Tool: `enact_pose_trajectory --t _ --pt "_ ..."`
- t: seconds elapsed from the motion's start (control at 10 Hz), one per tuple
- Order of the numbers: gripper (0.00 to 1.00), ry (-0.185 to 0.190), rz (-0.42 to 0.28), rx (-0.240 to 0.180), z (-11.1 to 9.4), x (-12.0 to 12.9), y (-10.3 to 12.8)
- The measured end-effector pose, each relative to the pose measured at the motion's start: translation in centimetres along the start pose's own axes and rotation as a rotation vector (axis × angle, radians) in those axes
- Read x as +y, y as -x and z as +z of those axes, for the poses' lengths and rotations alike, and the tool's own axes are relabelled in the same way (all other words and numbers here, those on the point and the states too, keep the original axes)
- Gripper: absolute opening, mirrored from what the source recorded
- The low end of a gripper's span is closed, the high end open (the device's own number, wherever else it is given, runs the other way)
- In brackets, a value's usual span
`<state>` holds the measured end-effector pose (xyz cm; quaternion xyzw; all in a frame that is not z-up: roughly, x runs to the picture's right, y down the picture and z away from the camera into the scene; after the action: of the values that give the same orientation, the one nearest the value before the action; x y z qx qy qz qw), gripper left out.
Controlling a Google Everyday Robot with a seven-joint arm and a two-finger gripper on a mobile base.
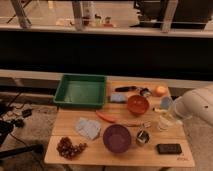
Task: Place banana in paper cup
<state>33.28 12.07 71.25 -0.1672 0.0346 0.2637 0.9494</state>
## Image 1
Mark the green plastic tray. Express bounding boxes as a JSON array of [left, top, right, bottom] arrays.
[[54, 74, 106, 109]]

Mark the light blue paper cup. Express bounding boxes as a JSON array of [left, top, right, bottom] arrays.
[[160, 97, 172, 110]]

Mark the orange bowl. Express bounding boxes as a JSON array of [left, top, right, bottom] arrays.
[[127, 95, 149, 115]]

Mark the orange fruit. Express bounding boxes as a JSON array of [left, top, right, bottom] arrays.
[[155, 86, 167, 97]]

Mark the light blue cloth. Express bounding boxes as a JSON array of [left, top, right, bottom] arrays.
[[75, 118, 101, 140]]

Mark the wooden folding table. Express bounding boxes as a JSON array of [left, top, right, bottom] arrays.
[[43, 80, 196, 168]]

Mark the small metal cup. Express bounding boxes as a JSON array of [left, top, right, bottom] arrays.
[[136, 130, 150, 146]]

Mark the blue sponge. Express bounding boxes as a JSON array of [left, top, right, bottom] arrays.
[[110, 94, 127, 103]]

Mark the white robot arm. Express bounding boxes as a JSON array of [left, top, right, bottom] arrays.
[[171, 85, 213, 127]]

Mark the clear glass cup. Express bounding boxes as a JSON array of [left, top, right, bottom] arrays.
[[157, 115, 175, 131]]

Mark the orange carrot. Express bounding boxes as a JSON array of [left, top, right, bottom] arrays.
[[96, 111, 116, 123]]

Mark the black phone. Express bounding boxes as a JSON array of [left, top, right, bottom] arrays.
[[157, 144, 182, 154]]

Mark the purple bowl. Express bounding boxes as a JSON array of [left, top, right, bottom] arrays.
[[103, 124, 131, 153]]

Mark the bunch of dark grapes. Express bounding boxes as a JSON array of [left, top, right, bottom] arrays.
[[57, 137, 88, 160]]

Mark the metal fork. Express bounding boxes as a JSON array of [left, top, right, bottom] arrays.
[[122, 121, 151, 128]]

